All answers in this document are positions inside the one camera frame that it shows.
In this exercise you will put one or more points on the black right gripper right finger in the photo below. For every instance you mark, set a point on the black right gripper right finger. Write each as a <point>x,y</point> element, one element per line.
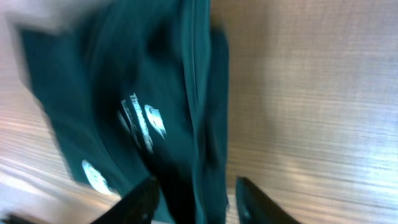
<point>255,207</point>

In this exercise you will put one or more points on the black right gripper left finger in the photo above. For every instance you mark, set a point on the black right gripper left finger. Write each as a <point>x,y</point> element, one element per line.
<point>137,207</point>

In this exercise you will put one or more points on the dark green t-shirt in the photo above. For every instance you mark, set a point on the dark green t-shirt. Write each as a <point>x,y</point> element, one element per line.
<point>140,89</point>

